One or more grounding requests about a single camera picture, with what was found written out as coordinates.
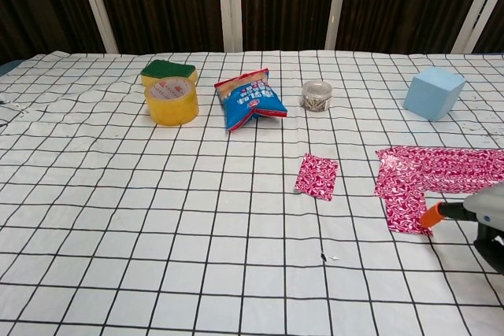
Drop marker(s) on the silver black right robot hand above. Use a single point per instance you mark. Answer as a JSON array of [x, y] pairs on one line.
[[488, 210]]

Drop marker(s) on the pink patterned packets strip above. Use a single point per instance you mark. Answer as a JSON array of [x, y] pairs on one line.
[[453, 167]]

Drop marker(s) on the white black grid tablecloth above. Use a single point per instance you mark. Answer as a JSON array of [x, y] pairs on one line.
[[157, 233]]

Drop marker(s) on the light blue foam cube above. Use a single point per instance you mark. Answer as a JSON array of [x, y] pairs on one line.
[[431, 94]]

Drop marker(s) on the clear jar of metal pins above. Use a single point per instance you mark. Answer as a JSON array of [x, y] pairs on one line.
[[316, 96]]

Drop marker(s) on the blue red snack bag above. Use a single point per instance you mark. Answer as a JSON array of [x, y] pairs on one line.
[[252, 104]]

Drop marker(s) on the yellow packing tape roll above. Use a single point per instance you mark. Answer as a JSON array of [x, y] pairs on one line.
[[171, 104]]

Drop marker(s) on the green yellow sponge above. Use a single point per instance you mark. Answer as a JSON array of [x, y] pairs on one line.
[[167, 69]]

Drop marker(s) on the dark brown curtain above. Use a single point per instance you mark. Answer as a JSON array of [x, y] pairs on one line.
[[165, 5]]

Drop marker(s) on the white frame post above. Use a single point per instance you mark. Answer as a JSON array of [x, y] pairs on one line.
[[229, 5], [336, 5], [478, 5], [96, 5]]

